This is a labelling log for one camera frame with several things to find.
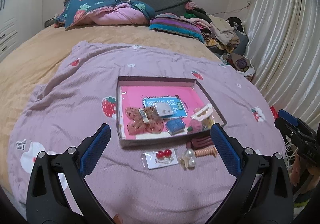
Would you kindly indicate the white wardrobe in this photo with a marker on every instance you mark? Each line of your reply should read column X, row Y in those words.
column 20, row 20

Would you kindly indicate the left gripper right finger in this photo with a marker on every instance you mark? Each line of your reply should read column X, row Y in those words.
column 262, row 190

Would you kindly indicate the red box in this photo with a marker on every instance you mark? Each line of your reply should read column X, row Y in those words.
column 274, row 112

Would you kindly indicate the blue fabric hair accessory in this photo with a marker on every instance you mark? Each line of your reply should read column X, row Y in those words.
column 175, row 126

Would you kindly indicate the white stud earring card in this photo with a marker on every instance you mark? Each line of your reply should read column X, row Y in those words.
column 163, row 109

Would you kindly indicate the cream claw hair clip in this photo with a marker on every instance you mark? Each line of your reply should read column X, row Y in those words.
column 203, row 113

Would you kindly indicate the maroon banana hair clip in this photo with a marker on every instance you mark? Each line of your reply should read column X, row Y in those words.
column 199, row 143

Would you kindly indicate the yellow translucent hair clip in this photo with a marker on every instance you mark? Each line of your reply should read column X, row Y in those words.
column 208, row 122

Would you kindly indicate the dark shallow box pink inside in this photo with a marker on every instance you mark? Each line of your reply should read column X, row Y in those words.
column 132, row 89

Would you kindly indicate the blue printed card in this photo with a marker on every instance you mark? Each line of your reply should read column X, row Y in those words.
column 174, row 102

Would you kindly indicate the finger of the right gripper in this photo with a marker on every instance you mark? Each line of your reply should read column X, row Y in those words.
column 288, row 117
column 288, row 128

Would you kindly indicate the red strawberry earrings card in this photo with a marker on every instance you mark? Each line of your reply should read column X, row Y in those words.
column 160, row 159

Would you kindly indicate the cream satin curtain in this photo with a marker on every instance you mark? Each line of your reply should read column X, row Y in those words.
column 284, row 50

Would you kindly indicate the pearl claw hair clip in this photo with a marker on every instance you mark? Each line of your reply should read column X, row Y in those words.
column 187, row 159

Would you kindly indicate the striped purple teal pillow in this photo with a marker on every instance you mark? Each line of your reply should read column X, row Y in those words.
column 170, row 23

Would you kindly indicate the brown dotted bow hair clip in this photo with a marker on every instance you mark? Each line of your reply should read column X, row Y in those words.
column 143, row 120

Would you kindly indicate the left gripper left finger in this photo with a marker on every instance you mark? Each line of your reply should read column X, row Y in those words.
column 58, row 192

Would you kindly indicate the pile of folded clothes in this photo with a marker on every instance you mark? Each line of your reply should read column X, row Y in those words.
column 220, row 35

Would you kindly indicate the tan bed sheet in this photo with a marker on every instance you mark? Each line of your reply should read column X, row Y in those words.
column 36, row 61

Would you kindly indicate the bag of clothes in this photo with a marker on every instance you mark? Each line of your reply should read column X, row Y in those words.
column 241, row 64

